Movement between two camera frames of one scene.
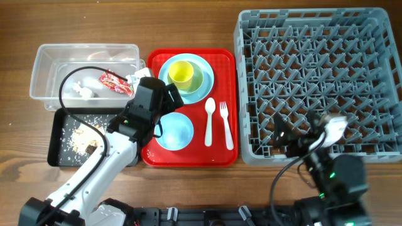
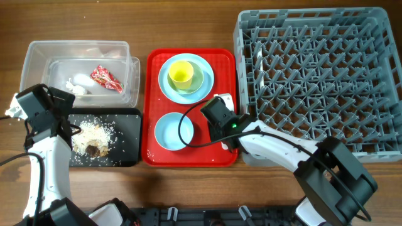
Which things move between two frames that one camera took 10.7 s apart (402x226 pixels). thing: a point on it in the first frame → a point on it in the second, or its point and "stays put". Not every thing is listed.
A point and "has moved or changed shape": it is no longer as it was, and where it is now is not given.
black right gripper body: x=301 y=144 → x=216 y=132
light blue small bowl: x=177 y=131 stays put
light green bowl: x=197 y=80 stays put
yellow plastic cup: x=181 y=73 stays put
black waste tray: x=70 y=144 stays put
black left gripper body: x=168 y=103 → x=63 y=108
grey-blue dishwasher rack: x=326 y=61 stays put
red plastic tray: x=215 y=142 stays put
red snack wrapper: x=115 y=83 has moved or changed shape
